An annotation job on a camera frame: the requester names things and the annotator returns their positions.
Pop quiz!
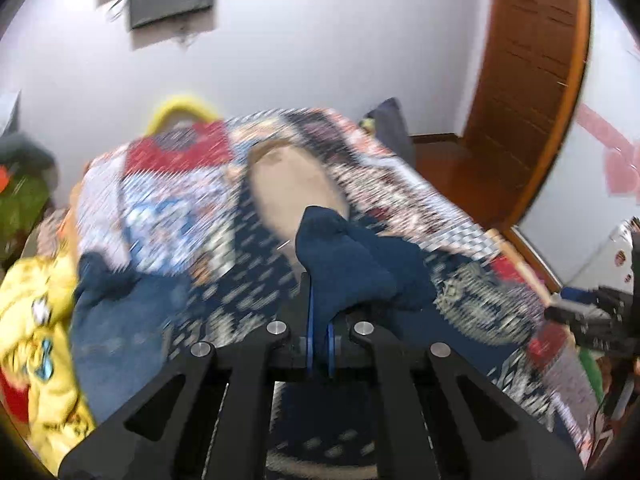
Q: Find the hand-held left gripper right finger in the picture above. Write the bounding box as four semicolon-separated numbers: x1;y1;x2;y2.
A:
326;310;587;480

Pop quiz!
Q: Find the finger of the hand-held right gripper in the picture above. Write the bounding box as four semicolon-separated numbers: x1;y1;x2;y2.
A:
559;284;632;312
543;305;632;357

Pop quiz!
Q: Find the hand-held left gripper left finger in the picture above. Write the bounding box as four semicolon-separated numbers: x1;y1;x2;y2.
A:
57;272;316;480

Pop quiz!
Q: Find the navy patterned garment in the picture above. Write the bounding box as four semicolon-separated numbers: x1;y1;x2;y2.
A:
70;140;546;466

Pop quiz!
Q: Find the white carton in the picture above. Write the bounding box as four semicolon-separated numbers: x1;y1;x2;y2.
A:
564;220;636;292

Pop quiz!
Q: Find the patchwork printed bedspread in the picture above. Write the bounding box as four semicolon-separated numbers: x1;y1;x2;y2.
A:
75;107;616;471

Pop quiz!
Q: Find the dark grey pillow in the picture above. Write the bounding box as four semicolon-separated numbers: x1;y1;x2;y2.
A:
360;97;417;167

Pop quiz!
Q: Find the brown wooden door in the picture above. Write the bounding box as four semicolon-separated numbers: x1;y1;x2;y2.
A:
461;0;592;223

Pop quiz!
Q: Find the yellow curved object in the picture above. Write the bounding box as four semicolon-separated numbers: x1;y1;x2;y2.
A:
149;93;217;134

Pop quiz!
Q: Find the yellow cartoon blanket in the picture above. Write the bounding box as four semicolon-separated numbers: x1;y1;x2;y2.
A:
0;252;98;473

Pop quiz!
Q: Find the green cloth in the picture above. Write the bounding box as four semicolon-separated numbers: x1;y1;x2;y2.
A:
0;172;53;261

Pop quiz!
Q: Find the grey rounded object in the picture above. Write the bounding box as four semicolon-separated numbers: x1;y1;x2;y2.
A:
0;132;58;176

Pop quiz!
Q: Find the pink wall decoration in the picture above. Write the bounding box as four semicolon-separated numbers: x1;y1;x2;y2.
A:
574;102;640;197

